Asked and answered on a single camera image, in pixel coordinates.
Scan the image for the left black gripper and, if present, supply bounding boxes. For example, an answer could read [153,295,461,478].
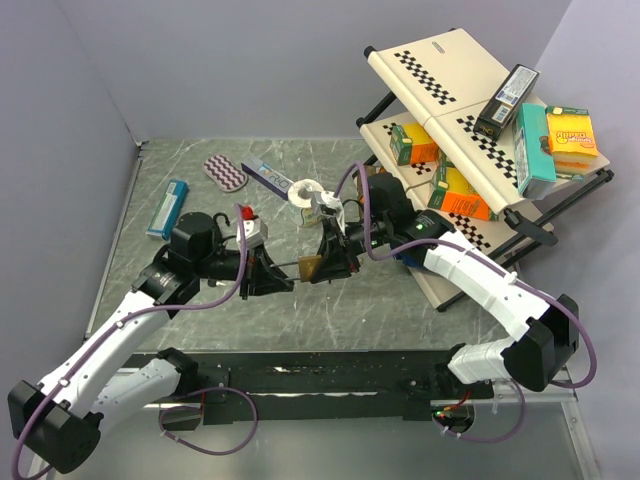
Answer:
[197,242,296,300]

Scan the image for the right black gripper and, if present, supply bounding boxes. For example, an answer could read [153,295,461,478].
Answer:
[305,216,389,286]

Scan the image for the long shackle brass padlock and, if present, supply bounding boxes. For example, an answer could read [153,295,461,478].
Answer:
[272,255,323,284]

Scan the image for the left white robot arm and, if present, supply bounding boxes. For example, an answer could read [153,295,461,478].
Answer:
[8,206,293,479]

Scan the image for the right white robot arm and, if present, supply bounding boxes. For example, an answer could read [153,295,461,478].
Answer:
[310,173,579,399]

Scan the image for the black padlock with keys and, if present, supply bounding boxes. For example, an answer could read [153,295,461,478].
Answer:
[211,212,231,232]

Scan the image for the blue chip bag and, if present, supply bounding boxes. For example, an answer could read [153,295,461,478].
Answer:
[393,253,423,269]

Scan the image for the purple toothpaste box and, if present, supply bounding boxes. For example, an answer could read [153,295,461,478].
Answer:
[241,155,293,201]

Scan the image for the pink striped oval sponge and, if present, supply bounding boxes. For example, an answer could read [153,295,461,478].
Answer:
[203,154,248,193]

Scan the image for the blue rectangular box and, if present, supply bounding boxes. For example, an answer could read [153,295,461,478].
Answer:
[146,179,189,240]

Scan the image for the lower orange green box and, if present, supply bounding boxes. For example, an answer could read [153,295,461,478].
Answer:
[428,162,498,221]

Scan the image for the orange green box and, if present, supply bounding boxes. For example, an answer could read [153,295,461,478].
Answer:
[390,122,440,166]
[428,162,498,221]

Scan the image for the upper orange green box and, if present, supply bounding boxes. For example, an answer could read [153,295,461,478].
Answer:
[390,122,440,166]

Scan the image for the beige checkered shelf rack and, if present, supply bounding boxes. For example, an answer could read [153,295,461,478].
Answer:
[352,27,615,313]

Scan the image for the black rectangular box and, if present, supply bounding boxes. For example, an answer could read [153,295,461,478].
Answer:
[473,64,540,141]

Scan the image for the teal box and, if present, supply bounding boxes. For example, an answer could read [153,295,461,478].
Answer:
[512,103,557,200]

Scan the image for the orange sponge pack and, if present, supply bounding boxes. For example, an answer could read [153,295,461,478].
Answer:
[546,105,599,177]

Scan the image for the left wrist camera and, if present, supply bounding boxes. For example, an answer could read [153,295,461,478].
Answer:
[236,206,268,250]

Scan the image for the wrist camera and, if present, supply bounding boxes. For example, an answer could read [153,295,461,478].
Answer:
[311,190,346,232]
[236,206,268,250]

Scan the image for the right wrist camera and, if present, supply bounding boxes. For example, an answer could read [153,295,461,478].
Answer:
[311,190,346,232]

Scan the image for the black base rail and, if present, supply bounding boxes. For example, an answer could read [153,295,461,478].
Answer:
[112,349,509,432]

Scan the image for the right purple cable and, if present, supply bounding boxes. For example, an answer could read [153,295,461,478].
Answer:
[333,161,599,444]

